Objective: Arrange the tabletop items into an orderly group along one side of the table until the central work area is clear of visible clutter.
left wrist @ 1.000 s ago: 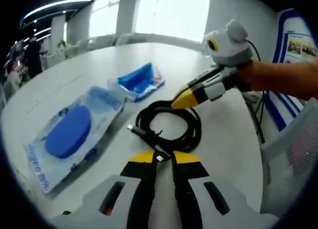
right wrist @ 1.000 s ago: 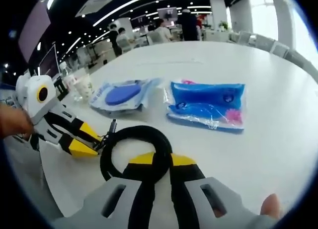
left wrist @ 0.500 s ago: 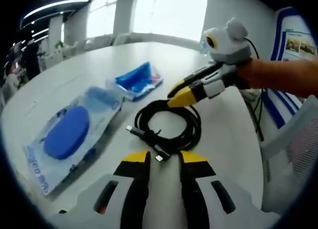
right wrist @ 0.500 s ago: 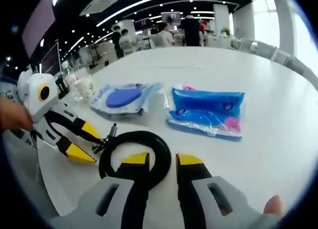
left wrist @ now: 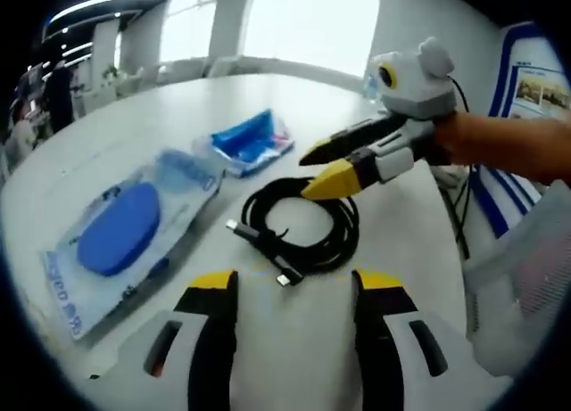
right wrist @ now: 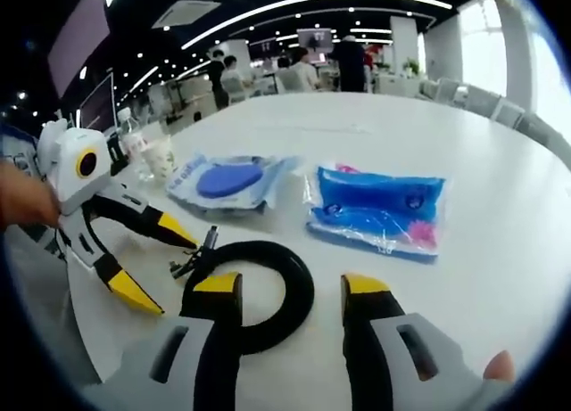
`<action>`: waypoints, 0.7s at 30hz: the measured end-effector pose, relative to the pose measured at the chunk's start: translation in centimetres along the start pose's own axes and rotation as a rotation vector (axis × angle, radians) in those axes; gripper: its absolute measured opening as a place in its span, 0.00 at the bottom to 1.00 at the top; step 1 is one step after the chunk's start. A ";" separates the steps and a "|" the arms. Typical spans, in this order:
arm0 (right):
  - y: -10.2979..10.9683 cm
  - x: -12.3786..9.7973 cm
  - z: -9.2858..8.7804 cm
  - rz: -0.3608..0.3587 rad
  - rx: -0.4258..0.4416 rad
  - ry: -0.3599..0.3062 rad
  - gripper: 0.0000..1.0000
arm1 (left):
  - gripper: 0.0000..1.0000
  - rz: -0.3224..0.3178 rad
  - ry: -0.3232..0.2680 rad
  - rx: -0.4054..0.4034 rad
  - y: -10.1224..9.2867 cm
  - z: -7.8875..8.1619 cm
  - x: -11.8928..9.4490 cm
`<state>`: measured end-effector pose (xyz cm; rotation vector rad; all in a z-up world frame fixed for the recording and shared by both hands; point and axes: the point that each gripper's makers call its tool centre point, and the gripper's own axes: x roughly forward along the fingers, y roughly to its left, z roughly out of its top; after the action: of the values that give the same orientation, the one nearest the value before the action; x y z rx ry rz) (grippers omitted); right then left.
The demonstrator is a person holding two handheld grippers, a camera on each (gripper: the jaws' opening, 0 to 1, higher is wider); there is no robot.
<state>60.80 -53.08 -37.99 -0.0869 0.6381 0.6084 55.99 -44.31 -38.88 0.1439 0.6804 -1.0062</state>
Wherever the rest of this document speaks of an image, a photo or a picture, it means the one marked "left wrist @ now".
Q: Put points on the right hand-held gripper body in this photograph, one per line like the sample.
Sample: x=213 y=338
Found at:
x=419 y=85

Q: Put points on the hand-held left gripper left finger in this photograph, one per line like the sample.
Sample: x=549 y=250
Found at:
x=214 y=339

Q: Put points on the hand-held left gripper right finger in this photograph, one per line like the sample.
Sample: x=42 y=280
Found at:
x=379 y=348

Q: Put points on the blue tissue packet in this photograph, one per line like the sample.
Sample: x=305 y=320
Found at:
x=250 y=143

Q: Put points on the blue pouch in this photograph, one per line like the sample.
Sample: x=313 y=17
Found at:
x=120 y=228

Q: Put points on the small clear water bottle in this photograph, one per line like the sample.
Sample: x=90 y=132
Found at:
x=372 y=89

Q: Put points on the large window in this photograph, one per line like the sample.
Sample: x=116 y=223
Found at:
x=303 y=27

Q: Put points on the white mesh office chair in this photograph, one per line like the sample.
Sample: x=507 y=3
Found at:
x=526 y=273

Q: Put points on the potted green plant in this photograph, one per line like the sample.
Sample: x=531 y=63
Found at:
x=109 y=71

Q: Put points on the curved ceiling light strip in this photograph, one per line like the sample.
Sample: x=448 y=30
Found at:
x=89 y=12

